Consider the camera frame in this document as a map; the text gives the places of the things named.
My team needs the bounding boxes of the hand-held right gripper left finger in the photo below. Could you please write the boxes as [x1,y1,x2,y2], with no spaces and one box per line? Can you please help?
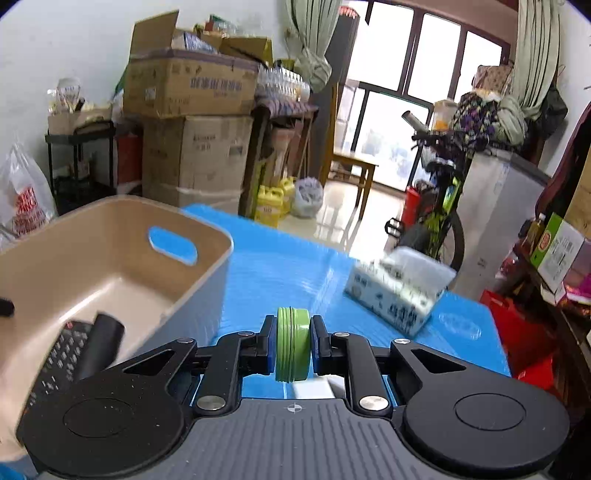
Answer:
[110,315,278,413]

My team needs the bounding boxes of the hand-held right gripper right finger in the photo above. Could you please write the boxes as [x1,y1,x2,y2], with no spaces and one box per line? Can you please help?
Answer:
[310,315,477,413]

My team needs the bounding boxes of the green round tin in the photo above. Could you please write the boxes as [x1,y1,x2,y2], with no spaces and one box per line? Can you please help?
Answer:
[276,307,311,383]

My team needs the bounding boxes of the black remote control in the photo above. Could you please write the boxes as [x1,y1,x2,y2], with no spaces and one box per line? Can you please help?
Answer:
[23,320,95,411]

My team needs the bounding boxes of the beige plastic basket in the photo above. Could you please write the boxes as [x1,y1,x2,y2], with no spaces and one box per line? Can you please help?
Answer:
[0,195,235,462]

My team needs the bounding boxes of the black cylinder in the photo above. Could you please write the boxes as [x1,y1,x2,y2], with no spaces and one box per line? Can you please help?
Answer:
[74,313,125,381]

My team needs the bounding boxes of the white tube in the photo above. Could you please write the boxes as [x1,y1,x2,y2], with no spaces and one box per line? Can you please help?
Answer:
[293,381,335,400]

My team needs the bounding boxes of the blue silicone mat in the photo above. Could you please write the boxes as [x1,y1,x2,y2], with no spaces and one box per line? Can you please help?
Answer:
[148,203,513,400]

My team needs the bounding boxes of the white tissue pack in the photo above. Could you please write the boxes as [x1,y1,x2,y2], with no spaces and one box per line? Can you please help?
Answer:
[344,246,457,337]

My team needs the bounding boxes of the red printed plastic bag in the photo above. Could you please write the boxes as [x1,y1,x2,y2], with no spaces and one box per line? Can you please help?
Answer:
[0,141,58,241]

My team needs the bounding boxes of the yellow bottle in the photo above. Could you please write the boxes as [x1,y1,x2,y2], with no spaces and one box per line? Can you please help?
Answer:
[277,178,296,215]
[255,185,282,228]

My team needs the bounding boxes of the grey plastic bag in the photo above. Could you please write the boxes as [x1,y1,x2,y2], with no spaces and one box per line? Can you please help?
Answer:
[292,178,325,219]

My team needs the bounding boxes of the red fire extinguisher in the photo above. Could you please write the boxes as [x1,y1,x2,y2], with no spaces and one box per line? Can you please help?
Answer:
[402,185,422,229]

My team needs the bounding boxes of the wooden chair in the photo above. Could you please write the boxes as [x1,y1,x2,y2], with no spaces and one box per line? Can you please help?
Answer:
[320,83,379,195]

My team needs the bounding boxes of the black metal rack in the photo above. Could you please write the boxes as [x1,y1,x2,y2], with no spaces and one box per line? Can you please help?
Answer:
[45,122,116,208]

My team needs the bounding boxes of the green and black bicycle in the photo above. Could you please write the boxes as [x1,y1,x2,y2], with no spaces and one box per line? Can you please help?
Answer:
[385,111,466,273]

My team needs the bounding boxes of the large brown cardboard box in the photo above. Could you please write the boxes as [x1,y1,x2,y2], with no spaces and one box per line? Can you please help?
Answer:
[142,114,254,213]

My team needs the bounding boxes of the red bags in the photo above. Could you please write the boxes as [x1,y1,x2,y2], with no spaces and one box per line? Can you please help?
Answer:
[480,288,557,393]

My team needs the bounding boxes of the white chest freezer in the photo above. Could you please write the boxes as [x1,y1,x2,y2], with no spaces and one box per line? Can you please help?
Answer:
[450,150,550,301]

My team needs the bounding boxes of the dark wooden table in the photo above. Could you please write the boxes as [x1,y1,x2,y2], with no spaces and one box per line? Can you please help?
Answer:
[240,99,319,217]

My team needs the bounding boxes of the oil bottle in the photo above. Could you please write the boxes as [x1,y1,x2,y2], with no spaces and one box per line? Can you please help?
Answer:
[526,213,546,250]

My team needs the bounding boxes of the dark wooden shelf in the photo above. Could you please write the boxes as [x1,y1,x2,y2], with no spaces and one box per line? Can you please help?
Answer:
[496,240,591,416]

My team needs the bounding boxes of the green and white carton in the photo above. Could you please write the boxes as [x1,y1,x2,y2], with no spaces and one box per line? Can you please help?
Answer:
[530,213,585,291]

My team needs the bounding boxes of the pack of clear plastic bottles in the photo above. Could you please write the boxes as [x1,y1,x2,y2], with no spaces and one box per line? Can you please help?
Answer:
[256,65,311,102]

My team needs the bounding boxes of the clear plastic container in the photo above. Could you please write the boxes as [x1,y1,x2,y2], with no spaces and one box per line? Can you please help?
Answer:
[431,99,458,132]

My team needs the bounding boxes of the open brown cardboard box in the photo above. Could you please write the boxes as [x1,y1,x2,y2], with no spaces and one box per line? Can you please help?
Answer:
[122,10,259,118]

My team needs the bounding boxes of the floral bag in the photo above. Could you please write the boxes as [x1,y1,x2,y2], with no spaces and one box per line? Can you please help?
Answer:
[452,91,502,153]

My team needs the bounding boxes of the tied pale green curtain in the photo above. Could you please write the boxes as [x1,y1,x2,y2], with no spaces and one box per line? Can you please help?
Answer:
[285,0,343,93]

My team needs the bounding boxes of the dark red garment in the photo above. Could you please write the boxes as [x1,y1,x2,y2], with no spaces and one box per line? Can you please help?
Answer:
[536,102,591,222]

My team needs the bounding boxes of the hanging pale green curtain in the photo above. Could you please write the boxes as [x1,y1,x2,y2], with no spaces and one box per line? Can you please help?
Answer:
[510,0,561,112]

